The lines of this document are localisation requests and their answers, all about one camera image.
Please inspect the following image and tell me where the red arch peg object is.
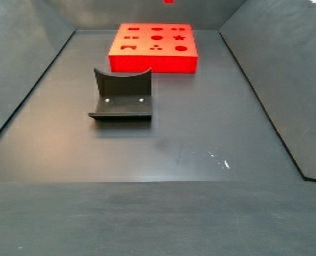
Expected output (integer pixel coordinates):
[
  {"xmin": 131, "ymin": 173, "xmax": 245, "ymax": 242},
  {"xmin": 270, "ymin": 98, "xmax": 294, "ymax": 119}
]
[{"xmin": 163, "ymin": 0, "xmax": 174, "ymax": 4}]

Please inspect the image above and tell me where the black curved holder stand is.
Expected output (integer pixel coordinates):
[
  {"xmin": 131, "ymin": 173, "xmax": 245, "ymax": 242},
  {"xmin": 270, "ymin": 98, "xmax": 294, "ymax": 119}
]
[{"xmin": 89, "ymin": 69, "xmax": 153, "ymax": 120}]

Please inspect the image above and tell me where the red shape sorter box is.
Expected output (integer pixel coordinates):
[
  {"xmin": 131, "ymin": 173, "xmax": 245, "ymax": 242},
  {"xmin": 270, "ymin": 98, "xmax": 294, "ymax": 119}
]
[{"xmin": 109, "ymin": 23, "xmax": 198, "ymax": 74}]

